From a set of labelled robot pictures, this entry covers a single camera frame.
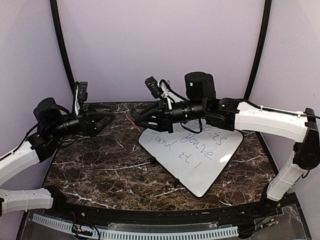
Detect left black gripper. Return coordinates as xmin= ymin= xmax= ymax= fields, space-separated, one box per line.
xmin=48 ymin=102 xmax=116 ymax=139

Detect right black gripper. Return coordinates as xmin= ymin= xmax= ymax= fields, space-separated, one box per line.
xmin=134 ymin=96 xmax=208 ymax=133

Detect red whiteboard eraser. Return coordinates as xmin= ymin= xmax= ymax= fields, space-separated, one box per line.
xmin=126 ymin=112 xmax=144 ymax=133

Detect white whiteboard black frame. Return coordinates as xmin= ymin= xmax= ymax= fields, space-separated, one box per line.
xmin=138 ymin=120 xmax=244 ymax=198

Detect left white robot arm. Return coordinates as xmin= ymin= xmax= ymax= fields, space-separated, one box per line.
xmin=0 ymin=97 xmax=116 ymax=218

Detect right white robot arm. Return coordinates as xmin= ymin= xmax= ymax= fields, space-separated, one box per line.
xmin=134 ymin=71 xmax=320 ymax=217

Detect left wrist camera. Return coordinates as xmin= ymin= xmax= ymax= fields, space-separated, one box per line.
xmin=72 ymin=81 xmax=88 ymax=116

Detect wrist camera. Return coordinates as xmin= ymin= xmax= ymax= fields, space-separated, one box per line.
xmin=72 ymin=81 xmax=88 ymax=116
xmin=144 ymin=76 xmax=175 ymax=110

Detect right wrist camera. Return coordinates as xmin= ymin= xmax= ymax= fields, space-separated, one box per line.
xmin=144 ymin=76 xmax=175 ymax=110

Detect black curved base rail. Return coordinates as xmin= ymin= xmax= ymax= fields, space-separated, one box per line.
xmin=44 ymin=194 xmax=298 ymax=228

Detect left black frame post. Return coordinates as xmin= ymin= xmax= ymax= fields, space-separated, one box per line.
xmin=49 ymin=0 xmax=76 ymax=98

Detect black frame post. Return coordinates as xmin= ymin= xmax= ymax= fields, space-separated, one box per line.
xmin=49 ymin=0 xmax=76 ymax=98
xmin=243 ymin=0 xmax=272 ymax=100

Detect grey slotted cable duct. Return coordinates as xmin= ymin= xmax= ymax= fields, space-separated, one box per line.
xmin=32 ymin=213 xmax=239 ymax=240

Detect right black frame post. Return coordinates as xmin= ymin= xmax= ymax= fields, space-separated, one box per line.
xmin=243 ymin=0 xmax=272 ymax=100

